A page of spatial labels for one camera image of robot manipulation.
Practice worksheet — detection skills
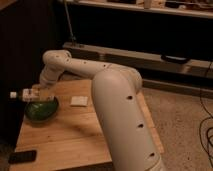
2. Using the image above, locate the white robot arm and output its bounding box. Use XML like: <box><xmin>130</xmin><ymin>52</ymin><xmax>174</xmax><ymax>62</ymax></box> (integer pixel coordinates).
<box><xmin>39</xmin><ymin>50</ymin><xmax>167</xmax><ymax>171</ymax></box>

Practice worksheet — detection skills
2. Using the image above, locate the wooden shelf unit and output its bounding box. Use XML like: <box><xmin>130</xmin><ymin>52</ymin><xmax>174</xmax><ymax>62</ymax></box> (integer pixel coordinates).
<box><xmin>64</xmin><ymin>0</ymin><xmax>213</xmax><ymax>98</ymax></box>

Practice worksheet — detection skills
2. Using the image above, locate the clear plastic bottle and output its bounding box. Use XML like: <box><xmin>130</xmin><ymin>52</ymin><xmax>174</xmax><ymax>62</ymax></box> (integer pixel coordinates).
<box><xmin>10</xmin><ymin>88</ymin><xmax>54</xmax><ymax>102</ymax></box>

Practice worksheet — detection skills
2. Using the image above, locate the black cable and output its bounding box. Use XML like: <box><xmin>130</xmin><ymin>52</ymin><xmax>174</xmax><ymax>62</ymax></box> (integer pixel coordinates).
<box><xmin>198</xmin><ymin>60</ymin><xmax>213</xmax><ymax>159</ymax></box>

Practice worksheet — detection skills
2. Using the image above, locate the black flat object on shelf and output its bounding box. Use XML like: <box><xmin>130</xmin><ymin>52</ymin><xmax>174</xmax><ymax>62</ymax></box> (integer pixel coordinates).
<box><xmin>161</xmin><ymin>55</ymin><xmax>190</xmax><ymax>64</ymax></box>

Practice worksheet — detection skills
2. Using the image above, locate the green ceramic bowl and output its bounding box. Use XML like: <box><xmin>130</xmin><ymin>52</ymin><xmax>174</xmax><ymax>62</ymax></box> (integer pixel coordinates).
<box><xmin>24</xmin><ymin>98</ymin><xmax>59</xmax><ymax>122</ymax></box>

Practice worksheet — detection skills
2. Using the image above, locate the white square sponge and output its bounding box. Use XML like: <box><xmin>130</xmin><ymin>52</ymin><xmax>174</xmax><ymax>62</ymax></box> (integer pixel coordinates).
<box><xmin>70</xmin><ymin>96</ymin><xmax>88</xmax><ymax>106</ymax></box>

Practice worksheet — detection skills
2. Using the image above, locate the metal pole stand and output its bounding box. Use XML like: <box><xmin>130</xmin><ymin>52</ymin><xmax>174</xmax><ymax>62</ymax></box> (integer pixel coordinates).
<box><xmin>63</xmin><ymin>0</ymin><xmax>77</xmax><ymax>46</ymax></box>

